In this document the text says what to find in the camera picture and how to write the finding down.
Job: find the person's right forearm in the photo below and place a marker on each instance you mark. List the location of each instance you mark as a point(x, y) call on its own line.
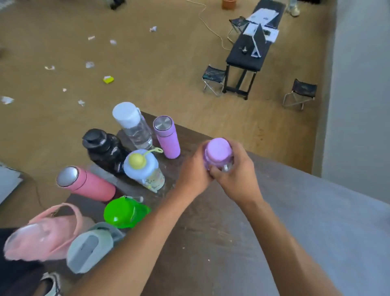
point(283, 247)

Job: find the person's white shoe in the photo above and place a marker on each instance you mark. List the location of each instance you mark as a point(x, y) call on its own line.
point(51, 285)

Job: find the small folding stool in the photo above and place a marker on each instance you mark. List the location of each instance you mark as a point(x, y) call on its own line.
point(214, 78)
point(301, 91)
point(237, 24)

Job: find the clear bottle with purple lid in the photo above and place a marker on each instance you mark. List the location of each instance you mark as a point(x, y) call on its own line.
point(218, 152)

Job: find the person's left forearm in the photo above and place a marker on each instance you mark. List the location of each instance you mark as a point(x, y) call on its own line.
point(137, 241)

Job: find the black bench table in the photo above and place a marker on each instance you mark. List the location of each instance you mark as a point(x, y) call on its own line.
point(246, 58)

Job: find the purple thermos with steel lid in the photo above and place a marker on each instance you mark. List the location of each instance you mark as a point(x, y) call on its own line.
point(167, 138)

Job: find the grey bottle with flip lid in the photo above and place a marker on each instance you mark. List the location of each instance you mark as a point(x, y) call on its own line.
point(88, 248)

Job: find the white printed paper sheet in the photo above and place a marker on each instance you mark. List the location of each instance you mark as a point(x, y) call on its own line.
point(271, 34)
point(262, 15)

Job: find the open laptop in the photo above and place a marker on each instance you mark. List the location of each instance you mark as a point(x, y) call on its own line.
point(259, 41)

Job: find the orange pot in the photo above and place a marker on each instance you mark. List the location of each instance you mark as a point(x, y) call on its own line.
point(229, 4)

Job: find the scattered white paper scraps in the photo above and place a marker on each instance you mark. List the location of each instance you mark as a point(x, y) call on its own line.
point(89, 64)

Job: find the black object on floor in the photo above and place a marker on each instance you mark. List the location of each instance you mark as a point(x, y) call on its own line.
point(117, 3)

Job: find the black water bottle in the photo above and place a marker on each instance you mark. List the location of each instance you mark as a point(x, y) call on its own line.
point(105, 149)

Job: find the person's left hand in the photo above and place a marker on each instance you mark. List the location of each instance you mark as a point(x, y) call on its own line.
point(192, 175)

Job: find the white flat board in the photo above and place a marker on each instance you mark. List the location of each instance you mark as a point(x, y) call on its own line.
point(7, 183)

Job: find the person's right hand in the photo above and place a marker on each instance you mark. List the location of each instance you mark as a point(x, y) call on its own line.
point(242, 180)

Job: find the pink thermos with steel lid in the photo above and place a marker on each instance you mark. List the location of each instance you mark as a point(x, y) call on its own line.
point(88, 183)

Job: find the person's left thumb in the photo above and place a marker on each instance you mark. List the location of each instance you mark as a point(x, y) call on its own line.
point(201, 154)

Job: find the clear bottle with yellow knob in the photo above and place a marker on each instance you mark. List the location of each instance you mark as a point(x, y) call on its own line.
point(144, 172)

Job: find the person's right thumb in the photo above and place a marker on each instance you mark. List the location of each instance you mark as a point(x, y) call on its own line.
point(218, 175)

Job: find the clear bottle with white lid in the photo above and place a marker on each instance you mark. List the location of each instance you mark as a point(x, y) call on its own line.
point(134, 128)

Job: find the bottle with green lid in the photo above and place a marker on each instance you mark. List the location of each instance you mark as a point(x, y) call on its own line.
point(123, 213)

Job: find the yellow crumpled scrap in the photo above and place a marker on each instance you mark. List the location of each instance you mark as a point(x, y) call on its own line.
point(108, 79)

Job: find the person's black trouser leg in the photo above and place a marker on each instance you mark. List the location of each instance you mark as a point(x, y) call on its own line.
point(16, 277)

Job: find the black computer mouse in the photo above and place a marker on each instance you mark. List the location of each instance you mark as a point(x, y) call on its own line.
point(244, 49)

